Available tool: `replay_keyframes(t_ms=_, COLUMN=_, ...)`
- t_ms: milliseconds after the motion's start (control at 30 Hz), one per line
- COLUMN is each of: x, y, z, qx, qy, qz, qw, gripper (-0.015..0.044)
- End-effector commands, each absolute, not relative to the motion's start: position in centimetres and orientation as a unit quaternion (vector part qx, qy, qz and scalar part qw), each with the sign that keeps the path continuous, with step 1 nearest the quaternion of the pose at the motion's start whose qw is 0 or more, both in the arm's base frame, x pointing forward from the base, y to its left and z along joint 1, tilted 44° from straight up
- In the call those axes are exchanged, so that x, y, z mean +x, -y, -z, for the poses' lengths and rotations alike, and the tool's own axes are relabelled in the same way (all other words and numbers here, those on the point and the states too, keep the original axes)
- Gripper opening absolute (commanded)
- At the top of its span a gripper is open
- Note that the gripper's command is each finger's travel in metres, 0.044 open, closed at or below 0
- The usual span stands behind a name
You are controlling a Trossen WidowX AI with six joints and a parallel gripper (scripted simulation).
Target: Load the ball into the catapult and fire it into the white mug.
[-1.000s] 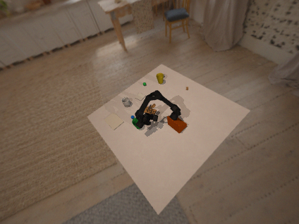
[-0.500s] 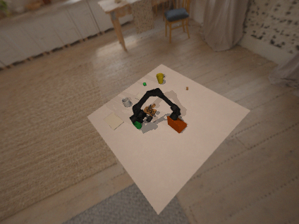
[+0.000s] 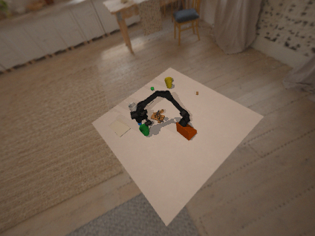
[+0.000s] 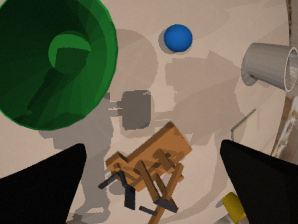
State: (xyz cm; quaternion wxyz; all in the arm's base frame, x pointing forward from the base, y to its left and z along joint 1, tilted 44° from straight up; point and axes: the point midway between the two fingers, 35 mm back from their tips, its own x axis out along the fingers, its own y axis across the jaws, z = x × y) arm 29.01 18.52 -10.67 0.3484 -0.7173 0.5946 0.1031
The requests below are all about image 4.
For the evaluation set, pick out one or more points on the blue ball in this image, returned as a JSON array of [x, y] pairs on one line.
[[178, 38]]

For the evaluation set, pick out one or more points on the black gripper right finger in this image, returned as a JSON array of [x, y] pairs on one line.
[[267, 187]]

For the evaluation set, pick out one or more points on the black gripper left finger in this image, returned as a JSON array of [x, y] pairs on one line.
[[43, 193]]

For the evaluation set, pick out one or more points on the olive yellow cup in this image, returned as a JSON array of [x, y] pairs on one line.
[[233, 207]]

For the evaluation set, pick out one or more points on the white cup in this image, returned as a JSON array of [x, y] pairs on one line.
[[273, 63]]

